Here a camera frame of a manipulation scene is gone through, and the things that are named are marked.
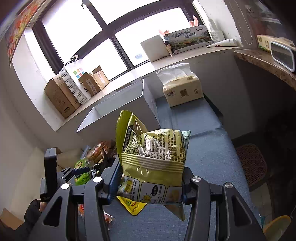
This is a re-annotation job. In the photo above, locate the green seaweed snack packet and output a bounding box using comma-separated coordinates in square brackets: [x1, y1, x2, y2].
[74, 158, 93, 186]

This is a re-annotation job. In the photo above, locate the brown pastry snack packet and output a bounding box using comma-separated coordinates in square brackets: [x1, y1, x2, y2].
[86, 140, 115, 164]

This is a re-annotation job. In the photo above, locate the yellow snack pouch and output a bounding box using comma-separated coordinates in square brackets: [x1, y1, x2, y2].
[117, 196, 147, 216]

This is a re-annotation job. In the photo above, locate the olive green chip bag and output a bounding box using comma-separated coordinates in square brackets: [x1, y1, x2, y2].
[116, 110, 191, 220]

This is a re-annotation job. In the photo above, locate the orange cake packet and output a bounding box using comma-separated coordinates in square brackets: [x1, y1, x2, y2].
[78, 204, 114, 229]

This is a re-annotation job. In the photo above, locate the left hand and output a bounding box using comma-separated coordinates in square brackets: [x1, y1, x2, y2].
[39, 202, 48, 212]

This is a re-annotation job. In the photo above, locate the white open storage box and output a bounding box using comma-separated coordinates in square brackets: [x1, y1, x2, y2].
[76, 79, 160, 146]

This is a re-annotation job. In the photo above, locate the tall brown cardboard box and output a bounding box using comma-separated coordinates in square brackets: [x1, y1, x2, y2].
[44, 73, 81, 118]

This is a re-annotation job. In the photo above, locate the small open cardboard box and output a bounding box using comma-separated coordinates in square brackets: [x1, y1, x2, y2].
[78, 66, 110, 96]

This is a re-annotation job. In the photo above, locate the white dotted paper bag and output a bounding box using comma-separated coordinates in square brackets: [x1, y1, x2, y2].
[59, 55, 91, 105]

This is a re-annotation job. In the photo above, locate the beige tissue pack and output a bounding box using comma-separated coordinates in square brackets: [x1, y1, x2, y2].
[156, 63, 204, 108]

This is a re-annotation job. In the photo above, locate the white foam box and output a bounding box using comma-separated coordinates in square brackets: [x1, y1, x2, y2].
[140, 35, 170, 62]

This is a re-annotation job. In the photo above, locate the printed landscape gift box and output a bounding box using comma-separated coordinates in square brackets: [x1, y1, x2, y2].
[165, 25, 213, 54]

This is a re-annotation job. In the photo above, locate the white lotion tube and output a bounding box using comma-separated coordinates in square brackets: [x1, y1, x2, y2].
[207, 38, 238, 48]

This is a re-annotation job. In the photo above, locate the white pump bottle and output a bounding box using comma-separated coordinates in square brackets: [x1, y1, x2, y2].
[209, 19, 225, 43]

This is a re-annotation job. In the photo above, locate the pink toy figure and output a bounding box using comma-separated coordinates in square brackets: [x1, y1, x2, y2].
[189, 16, 199, 27]

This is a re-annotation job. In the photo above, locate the white framed mirror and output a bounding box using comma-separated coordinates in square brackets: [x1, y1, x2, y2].
[270, 41, 295, 73]

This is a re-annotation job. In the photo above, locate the green white tissue box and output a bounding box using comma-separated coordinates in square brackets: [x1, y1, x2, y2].
[257, 35, 295, 53]

